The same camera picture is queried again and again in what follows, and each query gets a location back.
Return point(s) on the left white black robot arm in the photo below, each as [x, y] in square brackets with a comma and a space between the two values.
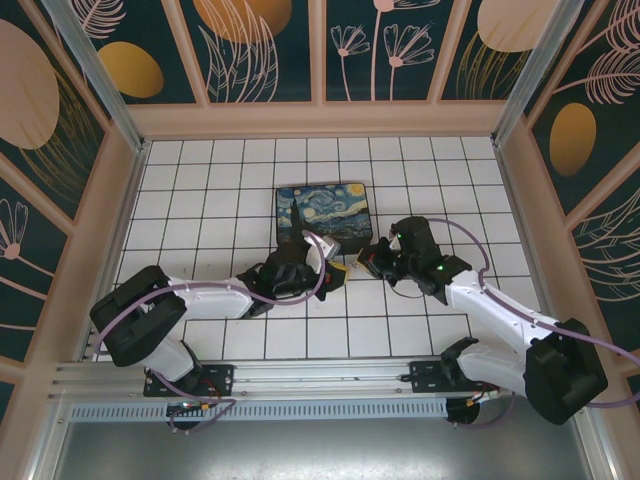
[210, 297]

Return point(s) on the aluminium corner post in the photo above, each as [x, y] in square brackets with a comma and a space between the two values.
[540, 75]
[100, 75]

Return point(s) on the small silver key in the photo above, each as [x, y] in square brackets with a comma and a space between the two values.
[353, 263]

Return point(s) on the grey metal sheet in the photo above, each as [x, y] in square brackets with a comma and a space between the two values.
[320, 450]

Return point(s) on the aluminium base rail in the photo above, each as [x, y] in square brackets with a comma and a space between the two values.
[320, 375]

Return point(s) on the aluminium frame bar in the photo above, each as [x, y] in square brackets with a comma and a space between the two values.
[597, 450]
[47, 445]

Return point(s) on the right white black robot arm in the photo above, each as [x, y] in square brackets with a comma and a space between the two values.
[500, 310]

